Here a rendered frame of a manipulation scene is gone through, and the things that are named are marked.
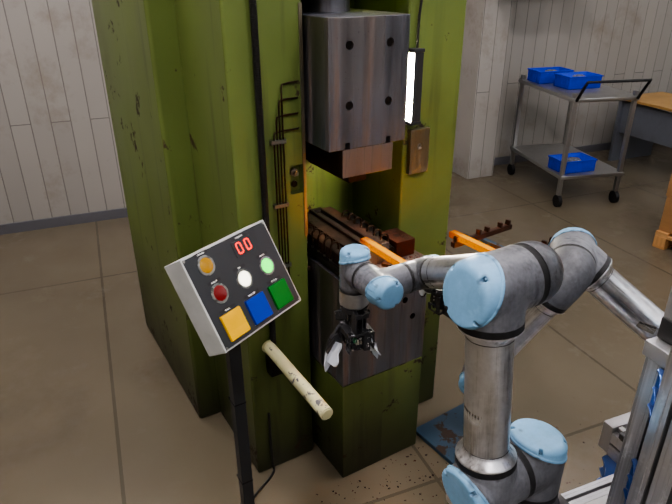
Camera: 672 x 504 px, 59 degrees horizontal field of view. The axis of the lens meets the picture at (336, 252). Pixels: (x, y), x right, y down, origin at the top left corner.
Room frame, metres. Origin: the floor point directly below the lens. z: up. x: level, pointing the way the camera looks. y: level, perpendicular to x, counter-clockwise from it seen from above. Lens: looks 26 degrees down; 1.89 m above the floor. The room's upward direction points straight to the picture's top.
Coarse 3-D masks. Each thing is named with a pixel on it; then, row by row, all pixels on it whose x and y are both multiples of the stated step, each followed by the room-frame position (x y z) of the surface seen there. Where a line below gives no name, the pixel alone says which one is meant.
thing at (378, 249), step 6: (360, 240) 1.95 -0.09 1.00; (366, 240) 1.93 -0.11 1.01; (372, 240) 1.93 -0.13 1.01; (372, 246) 1.88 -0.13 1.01; (378, 246) 1.88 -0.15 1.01; (378, 252) 1.85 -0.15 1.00; (384, 252) 1.83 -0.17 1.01; (390, 252) 1.83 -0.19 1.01; (384, 258) 1.82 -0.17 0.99; (390, 258) 1.79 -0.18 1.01; (396, 258) 1.78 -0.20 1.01; (402, 258) 1.78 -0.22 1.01
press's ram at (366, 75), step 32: (320, 32) 1.86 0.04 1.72; (352, 32) 1.87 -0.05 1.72; (384, 32) 1.93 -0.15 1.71; (320, 64) 1.86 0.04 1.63; (352, 64) 1.87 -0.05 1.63; (384, 64) 1.93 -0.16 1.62; (320, 96) 1.87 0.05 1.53; (352, 96) 1.87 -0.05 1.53; (384, 96) 1.93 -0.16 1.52; (320, 128) 1.87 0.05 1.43; (352, 128) 1.87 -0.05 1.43; (384, 128) 1.93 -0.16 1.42
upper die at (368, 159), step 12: (384, 144) 1.93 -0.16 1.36; (312, 156) 2.02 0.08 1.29; (324, 156) 1.95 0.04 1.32; (336, 156) 1.88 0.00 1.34; (348, 156) 1.86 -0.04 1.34; (360, 156) 1.88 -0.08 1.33; (372, 156) 1.91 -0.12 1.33; (384, 156) 1.93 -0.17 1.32; (324, 168) 1.95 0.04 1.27; (336, 168) 1.88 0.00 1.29; (348, 168) 1.86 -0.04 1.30; (360, 168) 1.88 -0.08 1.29; (372, 168) 1.91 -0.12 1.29; (384, 168) 1.93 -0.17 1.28
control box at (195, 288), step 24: (240, 240) 1.56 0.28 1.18; (264, 240) 1.63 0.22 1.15; (192, 264) 1.41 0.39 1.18; (216, 264) 1.46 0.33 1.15; (240, 264) 1.52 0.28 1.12; (192, 288) 1.37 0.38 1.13; (240, 288) 1.47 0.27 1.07; (264, 288) 1.52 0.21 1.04; (192, 312) 1.38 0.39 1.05; (216, 312) 1.37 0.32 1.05; (216, 336) 1.33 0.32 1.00; (240, 336) 1.37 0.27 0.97
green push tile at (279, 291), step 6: (276, 282) 1.56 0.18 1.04; (282, 282) 1.57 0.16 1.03; (270, 288) 1.53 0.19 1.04; (276, 288) 1.54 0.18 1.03; (282, 288) 1.56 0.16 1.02; (288, 288) 1.58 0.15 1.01; (270, 294) 1.52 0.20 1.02; (276, 294) 1.53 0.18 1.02; (282, 294) 1.55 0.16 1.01; (288, 294) 1.56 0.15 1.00; (276, 300) 1.52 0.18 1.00; (282, 300) 1.53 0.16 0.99; (288, 300) 1.55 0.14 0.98; (276, 306) 1.51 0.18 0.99; (282, 306) 1.52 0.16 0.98
